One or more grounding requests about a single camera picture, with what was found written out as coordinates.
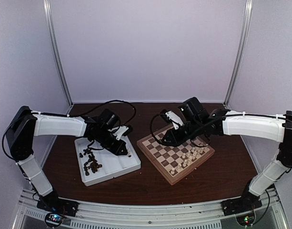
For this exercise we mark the white plastic compartment tray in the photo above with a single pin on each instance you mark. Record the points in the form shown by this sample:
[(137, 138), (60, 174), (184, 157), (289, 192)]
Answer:
[(112, 166)]

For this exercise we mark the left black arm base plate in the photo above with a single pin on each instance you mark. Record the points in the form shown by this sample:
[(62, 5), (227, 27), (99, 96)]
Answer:
[(64, 207)]

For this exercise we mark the right aluminium frame post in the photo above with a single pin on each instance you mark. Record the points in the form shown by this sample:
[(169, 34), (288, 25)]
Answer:
[(240, 51)]

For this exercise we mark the right controller board with LEDs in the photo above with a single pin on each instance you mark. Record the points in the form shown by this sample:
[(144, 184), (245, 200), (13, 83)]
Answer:
[(245, 220)]

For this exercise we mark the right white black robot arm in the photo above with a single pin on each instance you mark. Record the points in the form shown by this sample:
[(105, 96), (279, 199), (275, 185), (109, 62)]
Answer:
[(196, 121)]

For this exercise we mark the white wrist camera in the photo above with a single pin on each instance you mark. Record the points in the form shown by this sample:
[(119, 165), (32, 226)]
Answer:
[(121, 131), (174, 119)]

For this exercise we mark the front aluminium frame rail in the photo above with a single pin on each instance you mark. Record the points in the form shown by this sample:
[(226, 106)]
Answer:
[(203, 215)]

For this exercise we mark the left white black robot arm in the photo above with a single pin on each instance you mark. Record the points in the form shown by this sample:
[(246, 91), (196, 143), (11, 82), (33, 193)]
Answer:
[(28, 124)]

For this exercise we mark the wooden chess board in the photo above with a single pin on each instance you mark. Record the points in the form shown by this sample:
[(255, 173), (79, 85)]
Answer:
[(164, 158)]

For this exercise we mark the aluminium frame post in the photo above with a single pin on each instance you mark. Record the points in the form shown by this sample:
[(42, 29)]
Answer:
[(56, 53), (240, 51)]

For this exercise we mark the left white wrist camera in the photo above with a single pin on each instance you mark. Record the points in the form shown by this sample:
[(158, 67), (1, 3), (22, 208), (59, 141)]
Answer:
[(121, 131)]

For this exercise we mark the light chess queen piece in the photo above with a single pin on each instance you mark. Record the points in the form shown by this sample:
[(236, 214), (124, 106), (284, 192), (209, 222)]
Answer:
[(184, 163)]

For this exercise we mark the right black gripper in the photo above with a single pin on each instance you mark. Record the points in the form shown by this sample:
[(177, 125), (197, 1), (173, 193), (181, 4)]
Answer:
[(175, 140)]

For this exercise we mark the left aluminium frame post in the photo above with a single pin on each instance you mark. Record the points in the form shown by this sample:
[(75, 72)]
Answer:
[(56, 53)]

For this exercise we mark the controller board with leds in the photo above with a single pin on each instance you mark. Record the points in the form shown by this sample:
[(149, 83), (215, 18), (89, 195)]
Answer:
[(53, 220), (245, 220)]

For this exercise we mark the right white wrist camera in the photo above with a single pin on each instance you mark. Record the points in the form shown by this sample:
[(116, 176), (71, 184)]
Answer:
[(174, 119)]

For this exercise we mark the pile of dark chess pieces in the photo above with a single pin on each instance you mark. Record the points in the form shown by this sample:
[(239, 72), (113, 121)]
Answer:
[(91, 164)]

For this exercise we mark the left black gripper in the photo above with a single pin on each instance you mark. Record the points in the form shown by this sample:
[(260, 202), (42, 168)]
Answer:
[(116, 150)]

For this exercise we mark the left controller board with LEDs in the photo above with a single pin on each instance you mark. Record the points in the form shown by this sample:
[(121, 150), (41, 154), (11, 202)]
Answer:
[(53, 220)]

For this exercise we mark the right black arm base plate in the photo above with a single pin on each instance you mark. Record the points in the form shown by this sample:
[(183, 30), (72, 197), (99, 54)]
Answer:
[(238, 205)]

